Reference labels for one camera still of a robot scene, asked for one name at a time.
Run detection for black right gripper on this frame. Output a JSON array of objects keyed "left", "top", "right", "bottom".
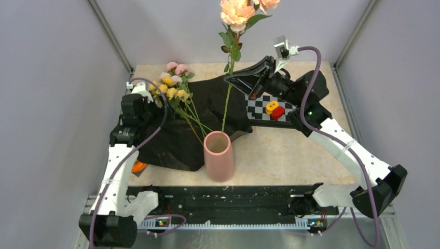
[{"left": 224, "top": 57, "right": 303, "bottom": 108}]

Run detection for black wrapping sheet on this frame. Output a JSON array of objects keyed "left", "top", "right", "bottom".
[{"left": 137, "top": 76, "right": 253, "bottom": 171}]

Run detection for peach rose stem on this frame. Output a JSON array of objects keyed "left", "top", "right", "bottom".
[{"left": 218, "top": 0, "right": 281, "bottom": 135}]

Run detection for flower bouquet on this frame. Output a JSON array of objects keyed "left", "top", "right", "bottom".
[{"left": 147, "top": 61, "right": 212, "bottom": 143}]

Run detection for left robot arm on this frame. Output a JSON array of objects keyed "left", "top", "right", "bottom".
[{"left": 79, "top": 93, "right": 167, "bottom": 248}]

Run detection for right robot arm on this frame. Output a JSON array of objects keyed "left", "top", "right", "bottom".
[{"left": 224, "top": 57, "right": 408, "bottom": 218}]

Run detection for pink vase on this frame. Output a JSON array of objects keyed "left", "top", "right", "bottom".
[{"left": 203, "top": 131, "right": 235, "bottom": 182}]

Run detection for black white chessboard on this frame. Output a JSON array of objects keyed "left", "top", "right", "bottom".
[{"left": 245, "top": 95, "right": 297, "bottom": 129}]

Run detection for yellow toy block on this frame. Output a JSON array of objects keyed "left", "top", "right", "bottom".
[{"left": 265, "top": 101, "right": 279, "bottom": 115}]

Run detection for red toy block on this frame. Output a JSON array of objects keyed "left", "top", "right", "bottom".
[{"left": 270, "top": 106, "right": 285, "bottom": 120}]

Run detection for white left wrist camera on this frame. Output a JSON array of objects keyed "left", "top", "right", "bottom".
[{"left": 126, "top": 81, "right": 154, "bottom": 103}]

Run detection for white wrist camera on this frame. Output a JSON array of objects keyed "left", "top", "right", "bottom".
[
  {"left": 274, "top": 35, "right": 299, "bottom": 73},
  {"left": 126, "top": 81, "right": 154, "bottom": 103}
]

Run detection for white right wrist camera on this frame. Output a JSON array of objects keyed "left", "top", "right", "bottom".
[{"left": 274, "top": 35, "right": 299, "bottom": 73}]

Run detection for orange ring toy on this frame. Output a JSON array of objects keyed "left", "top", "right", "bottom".
[{"left": 131, "top": 161, "right": 148, "bottom": 174}]

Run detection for aluminium frame rail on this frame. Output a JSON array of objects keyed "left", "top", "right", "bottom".
[{"left": 86, "top": 0, "right": 134, "bottom": 75}]

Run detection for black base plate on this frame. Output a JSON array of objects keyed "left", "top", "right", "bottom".
[{"left": 126, "top": 184, "right": 339, "bottom": 225}]

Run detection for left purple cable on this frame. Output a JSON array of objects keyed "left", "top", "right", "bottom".
[{"left": 88, "top": 77, "right": 187, "bottom": 249}]

